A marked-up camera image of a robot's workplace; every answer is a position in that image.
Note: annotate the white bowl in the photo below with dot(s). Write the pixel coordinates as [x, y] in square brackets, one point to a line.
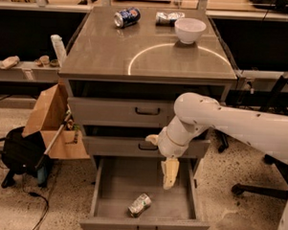
[189, 30]

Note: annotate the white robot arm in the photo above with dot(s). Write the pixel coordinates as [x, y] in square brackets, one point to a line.
[194, 114]

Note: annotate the bottom grey drawer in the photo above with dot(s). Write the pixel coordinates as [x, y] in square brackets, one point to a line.
[121, 180]

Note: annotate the top grey drawer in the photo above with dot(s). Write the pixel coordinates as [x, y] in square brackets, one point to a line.
[121, 112]

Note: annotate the grey handled floor tool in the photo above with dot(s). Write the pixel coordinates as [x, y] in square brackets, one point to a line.
[50, 148]

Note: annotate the brown cardboard box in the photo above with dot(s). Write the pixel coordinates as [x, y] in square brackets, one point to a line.
[47, 116]

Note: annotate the white plastic bottle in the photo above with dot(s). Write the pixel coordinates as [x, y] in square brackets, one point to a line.
[59, 48]

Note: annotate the middle grey drawer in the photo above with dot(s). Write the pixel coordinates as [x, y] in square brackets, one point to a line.
[136, 147]

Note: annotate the crumpled silver chip bag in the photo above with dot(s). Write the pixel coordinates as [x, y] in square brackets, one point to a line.
[168, 19]

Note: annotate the grey drawer cabinet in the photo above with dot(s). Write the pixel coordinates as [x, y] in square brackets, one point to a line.
[142, 62]

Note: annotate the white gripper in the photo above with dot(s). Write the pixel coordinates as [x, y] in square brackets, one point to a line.
[168, 146]

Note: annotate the black bag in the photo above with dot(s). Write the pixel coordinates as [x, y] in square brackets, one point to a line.
[25, 155]

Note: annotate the grey drawer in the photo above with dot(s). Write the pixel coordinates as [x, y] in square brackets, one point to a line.
[121, 112]
[136, 147]
[121, 180]

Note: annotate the blue pepsi can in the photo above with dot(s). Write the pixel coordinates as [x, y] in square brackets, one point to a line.
[127, 17]

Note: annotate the green 7up can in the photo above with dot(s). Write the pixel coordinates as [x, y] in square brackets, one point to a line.
[139, 205]

